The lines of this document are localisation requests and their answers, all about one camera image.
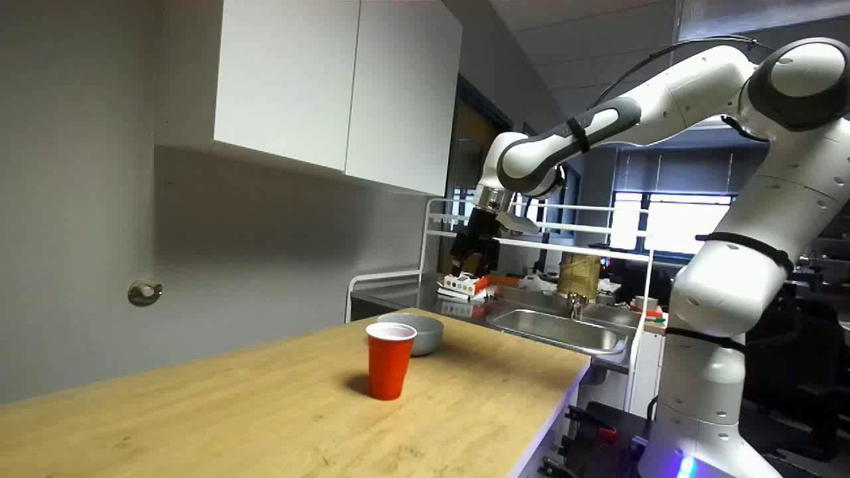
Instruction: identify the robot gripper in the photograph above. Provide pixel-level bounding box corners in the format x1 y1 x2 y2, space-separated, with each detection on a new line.
447 186 540 280

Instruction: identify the red plastic cup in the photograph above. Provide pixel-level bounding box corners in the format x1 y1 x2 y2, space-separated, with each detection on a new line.
363 320 419 404

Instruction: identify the grey bowl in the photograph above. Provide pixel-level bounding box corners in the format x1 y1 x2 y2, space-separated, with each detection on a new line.
377 312 447 360

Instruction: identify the red and white box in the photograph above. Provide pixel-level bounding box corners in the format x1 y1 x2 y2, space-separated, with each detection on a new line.
435 271 500 309

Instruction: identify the brown paper bag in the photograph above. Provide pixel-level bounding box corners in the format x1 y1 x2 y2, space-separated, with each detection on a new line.
559 254 605 305

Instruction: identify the stainless steel sink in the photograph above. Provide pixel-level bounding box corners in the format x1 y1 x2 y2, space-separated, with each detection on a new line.
486 303 634 361

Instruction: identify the window with blinds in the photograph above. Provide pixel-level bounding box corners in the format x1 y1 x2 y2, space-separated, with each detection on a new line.
608 145 767 260

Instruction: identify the black and red equipment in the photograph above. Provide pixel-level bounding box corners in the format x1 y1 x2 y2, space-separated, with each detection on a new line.
540 400 648 478

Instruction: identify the white wire dish rack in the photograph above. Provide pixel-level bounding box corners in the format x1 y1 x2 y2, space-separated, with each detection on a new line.
414 194 660 421

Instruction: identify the white tube rail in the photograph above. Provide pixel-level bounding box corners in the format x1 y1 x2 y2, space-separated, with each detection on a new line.
343 265 426 324

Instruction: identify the white wall cabinet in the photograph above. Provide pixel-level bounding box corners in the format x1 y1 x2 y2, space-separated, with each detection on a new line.
156 0 464 200

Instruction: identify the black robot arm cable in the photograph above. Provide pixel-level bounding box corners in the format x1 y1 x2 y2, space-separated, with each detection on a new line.
588 34 772 115

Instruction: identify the round metal wall knob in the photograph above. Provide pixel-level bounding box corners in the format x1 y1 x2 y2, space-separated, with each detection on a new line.
124 276 167 312

